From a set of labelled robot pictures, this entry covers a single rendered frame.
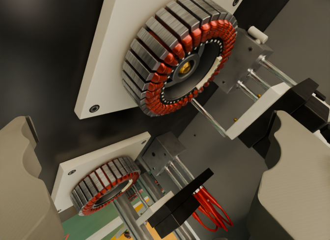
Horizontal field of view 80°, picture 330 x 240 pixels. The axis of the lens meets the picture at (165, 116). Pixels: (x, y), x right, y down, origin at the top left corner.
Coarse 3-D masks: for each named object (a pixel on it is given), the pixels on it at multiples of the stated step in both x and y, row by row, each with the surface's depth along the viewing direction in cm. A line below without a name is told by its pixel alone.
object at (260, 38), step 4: (248, 28) 26; (252, 28) 26; (248, 32) 26; (252, 32) 26; (256, 32) 26; (260, 32) 26; (252, 36) 26; (256, 36) 26; (260, 36) 25; (264, 36) 25; (256, 40) 26; (260, 40) 26; (264, 40) 25
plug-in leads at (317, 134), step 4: (316, 92) 26; (320, 92) 27; (316, 96) 26; (320, 96) 26; (324, 96) 26; (320, 100) 23; (324, 100) 26; (328, 120) 24; (316, 132) 23; (316, 136) 23; (320, 136) 23; (324, 140) 23; (328, 144) 23
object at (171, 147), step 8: (160, 136) 41; (168, 136) 42; (152, 144) 42; (160, 144) 40; (168, 144) 41; (176, 144) 42; (152, 152) 42; (160, 152) 41; (168, 152) 39; (176, 152) 40; (144, 160) 44; (152, 160) 43; (160, 160) 41; (168, 160) 40; (152, 168) 43; (160, 168) 42
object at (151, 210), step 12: (168, 168) 44; (192, 180) 37; (204, 180) 39; (168, 192) 34; (180, 192) 34; (192, 192) 35; (156, 204) 31; (168, 204) 32; (180, 204) 33; (192, 204) 34; (144, 216) 32; (156, 216) 33; (168, 216) 31; (180, 216) 31; (156, 228) 34; (168, 228) 32
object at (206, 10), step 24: (192, 0) 14; (168, 24) 13; (192, 24) 13; (216, 24) 14; (144, 48) 14; (168, 48) 14; (192, 48) 15; (216, 48) 18; (144, 72) 14; (168, 72) 14; (192, 72) 20; (216, 72) 21; (144, 96) 16; (168, 96) 19; (192, 96) 22
